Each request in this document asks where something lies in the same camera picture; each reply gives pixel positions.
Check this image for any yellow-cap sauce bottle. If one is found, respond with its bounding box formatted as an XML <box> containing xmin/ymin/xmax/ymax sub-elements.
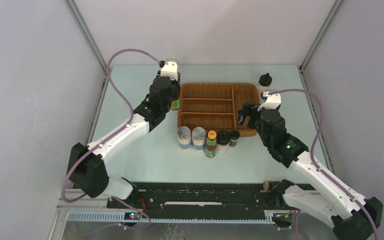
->
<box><xmin>204</xmin><ymin>130</ymin><xmax>217</xmax><ymax>158</ymax></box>
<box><xmin>170</xmin><ymin>97</ymin><xmax>181</xmax><ymax>111</ymax></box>

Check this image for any black-top clear shaker bottle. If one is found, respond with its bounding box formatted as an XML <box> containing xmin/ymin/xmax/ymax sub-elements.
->
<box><xmin>257</xmin><ymin>72</ymin><xmax>273</xmax><ymax>97</ymax></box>

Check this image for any silver-lid salt jar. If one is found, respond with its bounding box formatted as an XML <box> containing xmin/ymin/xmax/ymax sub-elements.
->
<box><xmin>191</xmin><ymin>127</ymin><xmax>207</xmax><ymax>152</ymax></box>
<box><xmin>177</xmin><ymin>126</ymin><xmax>192</xmax><ymax>152</ymax></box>

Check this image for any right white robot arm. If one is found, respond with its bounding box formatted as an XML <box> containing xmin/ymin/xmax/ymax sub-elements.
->
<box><xmin>237</xmin><ymin>102</ymin><xmax>383</xmax><ymax>240</ymax></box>

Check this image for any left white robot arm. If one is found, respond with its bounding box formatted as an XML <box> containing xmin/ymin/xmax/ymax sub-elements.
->
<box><xmin>67</xmin><ymin>73</ymin><xmax>181</xmax><ymax>208</ymax></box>

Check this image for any small black pepper jar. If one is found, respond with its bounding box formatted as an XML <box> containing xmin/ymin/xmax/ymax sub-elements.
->
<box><xmin>229</xmin><ymin>130</ymin><xmax>241</xmax><ymax>148</ymax></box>

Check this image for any brown wicker divided basket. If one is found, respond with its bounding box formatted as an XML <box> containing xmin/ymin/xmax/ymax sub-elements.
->
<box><xmin>177</xmin><ymin>82</ymin><xmax>260</xmax><ymax>137</ymax></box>

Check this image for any black-lid white spice jar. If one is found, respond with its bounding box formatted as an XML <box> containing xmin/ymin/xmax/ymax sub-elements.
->
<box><xmin>216</xmin><ymin>130</ymin><xmax>231</xmax><ymax>154</ymax></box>

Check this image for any small wooden cork knob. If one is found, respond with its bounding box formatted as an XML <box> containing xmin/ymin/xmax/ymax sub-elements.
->
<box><xmin>263</xmin><ymin>180</ymin><xmax>271</xmax><ymax>192</ymax></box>

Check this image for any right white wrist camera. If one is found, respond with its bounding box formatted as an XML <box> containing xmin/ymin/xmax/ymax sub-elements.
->
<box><xmin>258</xmin><ymin>91</ymin><xmax>282</xmax><ymax>111</ymax></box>

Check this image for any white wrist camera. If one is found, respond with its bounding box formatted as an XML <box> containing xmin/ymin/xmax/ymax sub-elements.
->
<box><xmin>159</xmin><ymin>58</ymin><xmax>180</xmax><ymax>81</ymax></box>
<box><xmin>258</xmin><ymin>91</ymin><xmax>282</xmax><ymax>111</ymax></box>

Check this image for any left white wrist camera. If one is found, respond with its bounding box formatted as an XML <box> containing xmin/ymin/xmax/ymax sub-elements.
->
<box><xmin>159</xmin><ymin>58</ymin><xmax>180</xmax><ymax>81</ymax></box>

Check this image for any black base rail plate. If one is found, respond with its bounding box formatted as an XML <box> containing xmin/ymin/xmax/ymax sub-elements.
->
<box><xmin>125</xmin><ymin>182</ymin><xmax>292</xmax><ymax>221</ymax></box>

